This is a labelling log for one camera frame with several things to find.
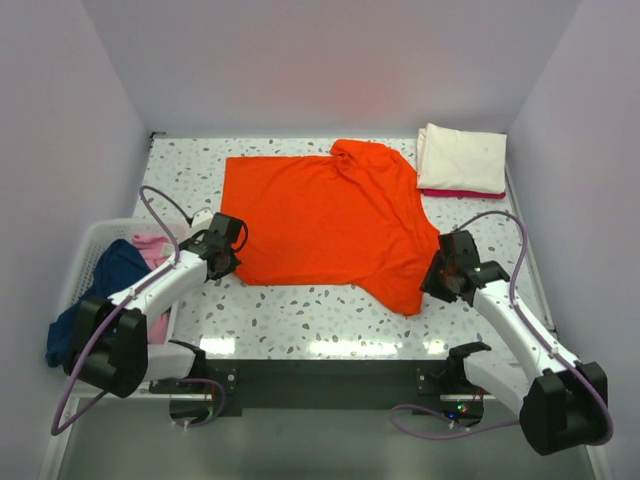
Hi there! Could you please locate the orange t-shirt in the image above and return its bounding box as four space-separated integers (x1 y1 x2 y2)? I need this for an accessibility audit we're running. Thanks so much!
221 139 439 316

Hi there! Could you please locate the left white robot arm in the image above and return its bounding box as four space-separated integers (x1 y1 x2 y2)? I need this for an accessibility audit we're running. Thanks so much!
62 213 249 398

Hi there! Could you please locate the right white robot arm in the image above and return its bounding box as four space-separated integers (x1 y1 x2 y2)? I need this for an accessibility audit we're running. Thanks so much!
421 231 613 455

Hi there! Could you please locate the folded pink t-shirt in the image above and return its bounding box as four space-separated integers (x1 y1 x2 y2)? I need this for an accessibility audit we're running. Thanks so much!
420 189 506 200

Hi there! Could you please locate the navy blue t-shirt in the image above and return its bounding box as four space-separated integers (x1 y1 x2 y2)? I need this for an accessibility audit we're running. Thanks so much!
45 239 151 368

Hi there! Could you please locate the light pink t-shirt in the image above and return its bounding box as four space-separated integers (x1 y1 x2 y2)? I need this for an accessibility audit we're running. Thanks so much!
132 234 174 344

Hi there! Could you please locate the folded cream t-shirt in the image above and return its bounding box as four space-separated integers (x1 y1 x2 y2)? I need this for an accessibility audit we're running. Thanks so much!
416 123 507 193

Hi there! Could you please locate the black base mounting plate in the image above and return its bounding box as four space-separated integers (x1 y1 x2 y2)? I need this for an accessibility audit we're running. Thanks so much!
149 359 485 427

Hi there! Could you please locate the white plastic laundry basket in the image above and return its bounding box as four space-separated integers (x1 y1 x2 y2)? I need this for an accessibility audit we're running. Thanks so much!
45 218 194 364

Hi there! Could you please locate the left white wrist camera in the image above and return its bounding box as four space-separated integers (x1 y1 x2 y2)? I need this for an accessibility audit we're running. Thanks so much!
190 208 214 233

